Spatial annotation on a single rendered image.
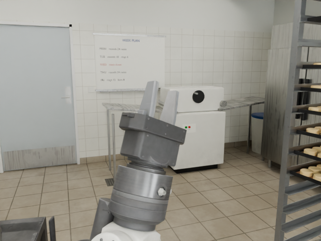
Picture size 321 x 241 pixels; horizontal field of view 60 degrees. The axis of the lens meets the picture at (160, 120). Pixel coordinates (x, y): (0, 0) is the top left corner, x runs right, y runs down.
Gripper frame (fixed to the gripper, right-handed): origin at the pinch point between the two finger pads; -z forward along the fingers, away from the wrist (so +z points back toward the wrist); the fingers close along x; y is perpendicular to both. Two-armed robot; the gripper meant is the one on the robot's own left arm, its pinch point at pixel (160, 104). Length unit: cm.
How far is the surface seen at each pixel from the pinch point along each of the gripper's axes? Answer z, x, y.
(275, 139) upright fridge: -61, -345, 148
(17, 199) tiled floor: 79, -84, 311
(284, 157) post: -5, -93, 20
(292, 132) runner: -16, -89, 17
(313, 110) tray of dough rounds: -25, -87, 9
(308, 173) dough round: 0, -97, 11
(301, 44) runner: -49, -76, 12
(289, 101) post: -28, -83, 17
